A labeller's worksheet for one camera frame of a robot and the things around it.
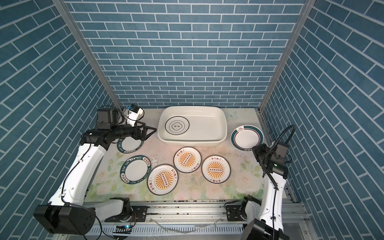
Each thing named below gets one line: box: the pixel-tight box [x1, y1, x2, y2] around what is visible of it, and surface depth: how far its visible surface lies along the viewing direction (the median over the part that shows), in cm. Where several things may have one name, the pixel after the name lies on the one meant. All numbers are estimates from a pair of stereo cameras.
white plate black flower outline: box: [165, 116, 190, 136], surface depth 111 cm
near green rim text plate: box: [120, 155, 152, 185], surface depth 90 cm
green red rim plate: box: [230, 124, 264, 152], surface depth 88 cm
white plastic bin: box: [157, 105, 228, 147], surface depth 110 cm
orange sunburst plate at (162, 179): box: [147, 163, 179, 196], surface depth 86 cm
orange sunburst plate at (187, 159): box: [173, 146, 202, 174], surface depth 95 cm
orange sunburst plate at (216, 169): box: [201, 154, 231, 184], surface depth 91 cm
